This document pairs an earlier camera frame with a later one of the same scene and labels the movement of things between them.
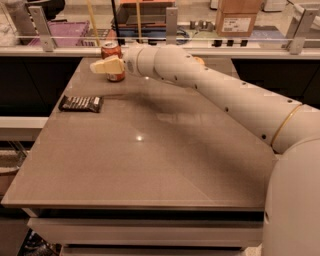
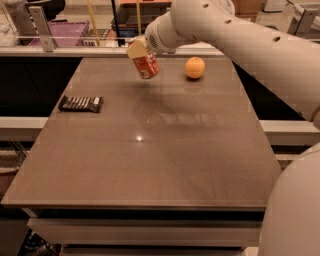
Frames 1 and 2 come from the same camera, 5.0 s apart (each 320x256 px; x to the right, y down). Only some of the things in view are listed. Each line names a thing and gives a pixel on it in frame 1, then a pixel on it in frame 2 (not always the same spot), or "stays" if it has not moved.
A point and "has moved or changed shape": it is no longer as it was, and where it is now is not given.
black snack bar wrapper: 91,104 stays
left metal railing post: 43,28 stays
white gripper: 129,63 → 154,39
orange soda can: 113,48 has moved or changed shape
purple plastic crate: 67,29 stays
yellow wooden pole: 139,22 stays
